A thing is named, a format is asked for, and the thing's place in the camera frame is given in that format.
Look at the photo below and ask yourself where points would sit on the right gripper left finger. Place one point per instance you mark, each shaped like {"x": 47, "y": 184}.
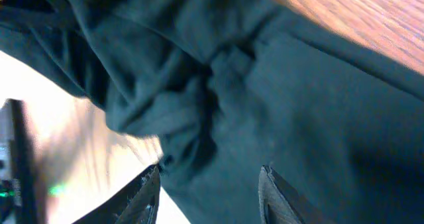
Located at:
{"x": 136, "y": 203}

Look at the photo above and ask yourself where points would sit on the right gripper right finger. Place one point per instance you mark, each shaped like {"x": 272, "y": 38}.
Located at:
{"x": 280, "y": 203}

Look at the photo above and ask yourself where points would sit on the black logo shirt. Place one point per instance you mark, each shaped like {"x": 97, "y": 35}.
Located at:
{"x": 229, "y": 86}

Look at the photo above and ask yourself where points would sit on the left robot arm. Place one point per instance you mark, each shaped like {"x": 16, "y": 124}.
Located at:
{"x": 18, "y": 203}

